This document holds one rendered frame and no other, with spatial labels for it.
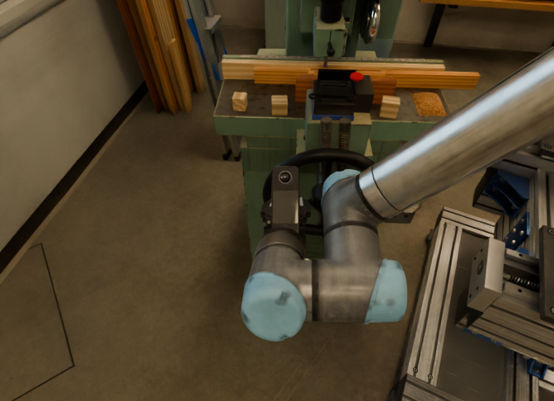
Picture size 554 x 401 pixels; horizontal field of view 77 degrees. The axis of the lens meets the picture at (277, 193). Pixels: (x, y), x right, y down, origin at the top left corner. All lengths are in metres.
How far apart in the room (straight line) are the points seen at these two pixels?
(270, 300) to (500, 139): 0.30
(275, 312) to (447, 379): 1.00
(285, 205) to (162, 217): 1.37
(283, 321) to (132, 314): 1.28
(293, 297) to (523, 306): 0.57
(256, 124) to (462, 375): 1.01
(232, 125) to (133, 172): 1.34
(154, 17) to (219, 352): 1.77
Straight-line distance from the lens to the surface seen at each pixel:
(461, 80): 1.09
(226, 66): 1.02
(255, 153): 0.96
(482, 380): 1.40
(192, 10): 1.70
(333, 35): 0.91
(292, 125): 0.89
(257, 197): 1.09
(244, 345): 1.50
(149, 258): 1.76
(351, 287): 0.42
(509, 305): 0.87
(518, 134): 0.43
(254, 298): 0.40
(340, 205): 0.49
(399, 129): 0.94
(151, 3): 2.26
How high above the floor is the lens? 1.42
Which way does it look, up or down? 48 degrees down
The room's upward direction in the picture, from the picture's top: straight up
